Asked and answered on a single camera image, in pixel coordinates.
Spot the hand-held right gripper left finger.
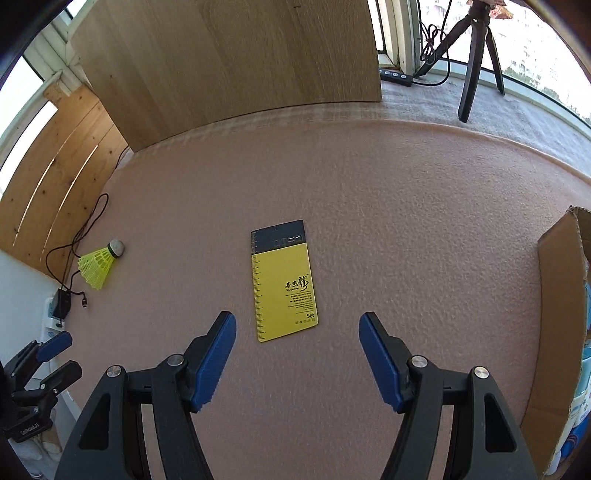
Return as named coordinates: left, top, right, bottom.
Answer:
left=54, top=311, right=238, bottom=480

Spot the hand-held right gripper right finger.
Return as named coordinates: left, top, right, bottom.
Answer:
left=359, top=311, right=539, bottom=480

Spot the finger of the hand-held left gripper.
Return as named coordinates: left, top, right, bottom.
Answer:
left=7, top=331, right=74, bottom=377
left=11, top=361, right=83, bottom=407

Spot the yellow and black card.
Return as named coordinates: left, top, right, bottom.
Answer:
left=250, top=220, right=320, bottom=343

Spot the cardboard box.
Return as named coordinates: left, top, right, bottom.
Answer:
left=522, top=205, right=591, bottom=476

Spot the white sunscreen bottle blue cap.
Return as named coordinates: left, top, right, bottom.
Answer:
left=554, top=344, right=591, bottom=476

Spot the white power strip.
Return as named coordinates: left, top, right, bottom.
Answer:
left=41, top=298, right=70, bottom=342

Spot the black plug-in charger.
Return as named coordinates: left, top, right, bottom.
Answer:
left=51, top=288, right=73, bottom=320

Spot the yellow shuttlecock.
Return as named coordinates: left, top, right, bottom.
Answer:
left=77, top=239, right=126, bottom=291

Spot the wooden slat panel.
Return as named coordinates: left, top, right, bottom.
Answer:
left=0, top=83, right=130, bottom=278

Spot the large wooden board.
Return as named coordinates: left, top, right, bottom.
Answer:
left=69, top=0, right=384, bottom=153

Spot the black tripod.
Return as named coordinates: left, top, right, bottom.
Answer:
left=413, top=0, right=506, bottom=123

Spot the crumpled brown tape wad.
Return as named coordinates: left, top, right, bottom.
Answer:
left=466, top=0, right=513, bottom=21

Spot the thin black charging cable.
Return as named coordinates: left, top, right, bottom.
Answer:
left=45, top=193, right=110, bottom=308

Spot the black inline cable controller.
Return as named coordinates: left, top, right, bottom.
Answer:
left=379, top=68, right=415, bottom=88

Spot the black ring light cable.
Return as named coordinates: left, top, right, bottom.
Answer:
left=413, top=0, right=455, bottom=88

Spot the white window frame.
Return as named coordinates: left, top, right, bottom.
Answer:
left=0, top=0, right=591, bottom=185

